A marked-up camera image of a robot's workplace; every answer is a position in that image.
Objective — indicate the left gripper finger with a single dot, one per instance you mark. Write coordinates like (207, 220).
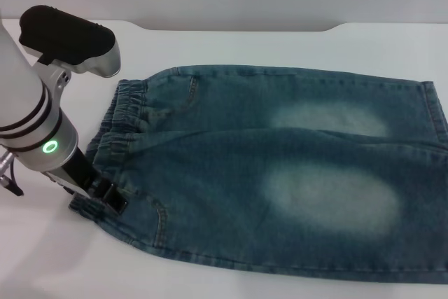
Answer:
(112, 199)

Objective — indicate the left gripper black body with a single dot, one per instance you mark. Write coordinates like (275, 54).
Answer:
(78, 173)

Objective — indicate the blue denim shorts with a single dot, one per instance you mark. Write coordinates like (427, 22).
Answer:
(245, 159)

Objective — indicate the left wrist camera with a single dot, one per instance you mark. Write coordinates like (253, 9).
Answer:
(66, 38)

